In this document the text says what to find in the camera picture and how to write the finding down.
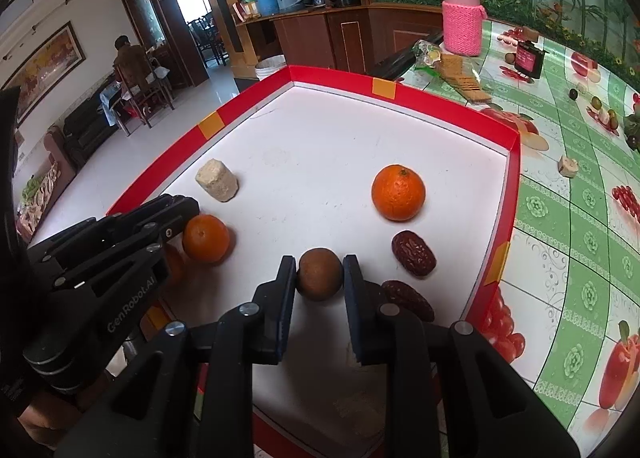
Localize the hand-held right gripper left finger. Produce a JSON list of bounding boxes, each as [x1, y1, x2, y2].
[[52, 255, 298, 458]]

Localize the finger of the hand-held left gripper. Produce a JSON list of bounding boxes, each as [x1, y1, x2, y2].
[[35, 225, 174, 289], [27, 194, 202, 263]]

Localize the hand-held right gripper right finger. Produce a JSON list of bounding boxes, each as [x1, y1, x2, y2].
[[343, 254, 576, 458]]

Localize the orange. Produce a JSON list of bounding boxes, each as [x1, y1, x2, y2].
[[371, 164, 427, 222], [181, 214, 231, 265]]

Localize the brown longan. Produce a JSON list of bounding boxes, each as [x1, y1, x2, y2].
[[296, 247, 345, 302]]

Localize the large sugarcane piece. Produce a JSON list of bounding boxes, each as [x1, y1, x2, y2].
[[195, 158, 240, 203]]

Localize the red date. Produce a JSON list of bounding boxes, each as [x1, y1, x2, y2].
[[391, 230, 437, 279], [381, 280, 436, 323]]

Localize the red tray with white base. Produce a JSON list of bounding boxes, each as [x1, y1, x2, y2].
[[105, 65, 523, 458]]

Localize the brown patterned sofa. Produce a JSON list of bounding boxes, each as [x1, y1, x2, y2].
[[15, 125, 76, 243]]

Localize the black sofa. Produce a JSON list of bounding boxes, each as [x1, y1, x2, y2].
[[62, 82, 118, 169]]

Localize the wooden chair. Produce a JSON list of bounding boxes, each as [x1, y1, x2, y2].
[[114, 62, 176, 136]]

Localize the white plastic bucket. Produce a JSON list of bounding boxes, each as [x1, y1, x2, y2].
[[254, 55, 288, 82]]

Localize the dark dining chairs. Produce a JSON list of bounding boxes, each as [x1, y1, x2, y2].
[[187, 15, 228, 68]]

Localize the fruit-printed green tablecloth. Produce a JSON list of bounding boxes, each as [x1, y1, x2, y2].
[[400, 18, 640, 439]]

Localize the brown wooden cabinet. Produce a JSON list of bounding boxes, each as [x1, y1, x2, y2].
[[235, 2, 446, 83]]

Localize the dark wooden bench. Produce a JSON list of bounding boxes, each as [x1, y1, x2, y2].
[[367, 42, 443, 83]]

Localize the stack of crackers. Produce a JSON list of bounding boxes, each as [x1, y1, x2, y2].
[[440, 54, 493, 104]]

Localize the clear plastic snack bag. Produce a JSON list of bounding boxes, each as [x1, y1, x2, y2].
[[412, 39, 443, 72]]

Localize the black jar with red label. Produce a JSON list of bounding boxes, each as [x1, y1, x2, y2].
[[515, 40, 548, 79]]

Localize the pink bottle with knitted sleeve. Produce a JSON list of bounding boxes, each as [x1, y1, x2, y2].
[[441, 0, 487, 57]]

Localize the framed wall painting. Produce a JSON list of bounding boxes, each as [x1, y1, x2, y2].
[[0, 22, 86, 111]]

